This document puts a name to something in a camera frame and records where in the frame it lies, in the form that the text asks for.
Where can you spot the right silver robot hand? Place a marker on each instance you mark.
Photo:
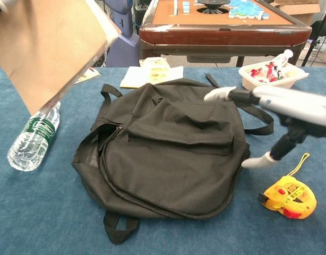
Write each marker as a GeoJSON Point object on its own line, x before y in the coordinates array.
{"type": "Point", "coordinates": [290, 103]}

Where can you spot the brown spiral notebook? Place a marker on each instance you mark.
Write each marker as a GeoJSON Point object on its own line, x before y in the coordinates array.
{"type": "Point", "coordinates": [46, 47]}

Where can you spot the black fabric backpack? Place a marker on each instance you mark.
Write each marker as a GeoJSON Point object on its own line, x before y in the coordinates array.
{"type": "Point", "coordinates": [173, 148]}

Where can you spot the white plastic tray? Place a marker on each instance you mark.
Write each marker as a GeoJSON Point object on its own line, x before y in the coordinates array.
{"type": "Point", "coordinates": [293, 77]}

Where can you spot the red white candy packets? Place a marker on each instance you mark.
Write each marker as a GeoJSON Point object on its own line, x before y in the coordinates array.
{"type": "Point", "coordinates": [269, 71]}

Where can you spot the white plastic basket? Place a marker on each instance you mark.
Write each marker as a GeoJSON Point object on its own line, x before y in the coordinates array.
{"type": "Point", "coordinates": [317, 54]}

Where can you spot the black tripod stand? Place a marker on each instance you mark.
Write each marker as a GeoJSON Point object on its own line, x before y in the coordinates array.
{"type": "Point", "coordinates": [315, 34]}

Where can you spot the cardboard box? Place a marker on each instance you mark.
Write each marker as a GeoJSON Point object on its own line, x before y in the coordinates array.
{"type": "Point", "coordinates": [298, 10]}

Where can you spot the yellow tape measure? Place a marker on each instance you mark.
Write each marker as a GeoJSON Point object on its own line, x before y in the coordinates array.
{"type": "Point", "coordinates": [293, 199]}

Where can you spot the brown mahjong table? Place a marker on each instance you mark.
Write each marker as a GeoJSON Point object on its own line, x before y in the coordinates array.
{"type": "Point", "coordinates": [221, 32]}

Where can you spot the blue mahjong tile pile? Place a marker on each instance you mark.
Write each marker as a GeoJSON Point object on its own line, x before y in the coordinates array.
{"type": "Point", "coordinates": [248, 9]}

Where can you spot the carded tool blister pack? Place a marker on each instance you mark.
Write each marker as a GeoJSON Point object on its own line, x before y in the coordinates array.
{"type": "Point", "coordinates": [87, 75]}

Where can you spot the black mahjong table centre dial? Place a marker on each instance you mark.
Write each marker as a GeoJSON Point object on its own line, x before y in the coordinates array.
{"type": "Point", "coordinates": [212, 6]}

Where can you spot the clear snack packet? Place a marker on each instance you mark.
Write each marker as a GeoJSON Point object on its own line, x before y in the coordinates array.
{"type": "Point", "coordinates": [155, 67]}

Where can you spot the clear water bottle green label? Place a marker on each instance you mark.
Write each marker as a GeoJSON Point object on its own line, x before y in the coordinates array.
{"type": "Point", "coordinates": [27, 148]}

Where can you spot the cream paper pad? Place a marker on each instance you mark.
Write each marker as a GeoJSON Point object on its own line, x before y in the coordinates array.
{"type": "Point", "coordinates": [131, 78]}

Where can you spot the blue carpet table cover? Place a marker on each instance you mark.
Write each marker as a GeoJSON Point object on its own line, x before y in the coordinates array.
{"type": "Point", "coordinates": [46, 212]}

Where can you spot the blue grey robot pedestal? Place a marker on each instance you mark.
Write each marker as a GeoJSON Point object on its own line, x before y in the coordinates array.
{"type": "Point", "coordinates": [123, 45]}

